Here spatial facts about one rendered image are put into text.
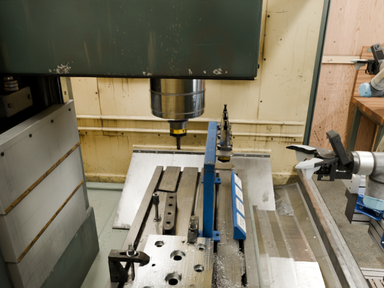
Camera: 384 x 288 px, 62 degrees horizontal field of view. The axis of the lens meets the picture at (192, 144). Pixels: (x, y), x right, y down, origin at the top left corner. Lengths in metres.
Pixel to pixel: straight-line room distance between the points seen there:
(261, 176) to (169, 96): 1.26
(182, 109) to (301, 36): 1.21
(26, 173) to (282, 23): 1.46
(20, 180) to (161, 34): 0.56
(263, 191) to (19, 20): 1.50
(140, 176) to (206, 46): 1.36
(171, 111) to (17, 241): 0.57
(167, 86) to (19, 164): 0.47
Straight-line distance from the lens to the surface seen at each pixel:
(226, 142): 1.26
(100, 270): 1.64
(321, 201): 1.83
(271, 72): 1.94
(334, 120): 3.85
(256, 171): 2.02
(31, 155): 1.05
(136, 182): 1.99
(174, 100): 0.84
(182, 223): 1.38
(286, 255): 1.50
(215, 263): 1.21
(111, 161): 2.23
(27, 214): 1.07
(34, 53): 0.88
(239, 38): 0.76
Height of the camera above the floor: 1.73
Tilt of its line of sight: 23 degrees down
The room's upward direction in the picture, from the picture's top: straight up
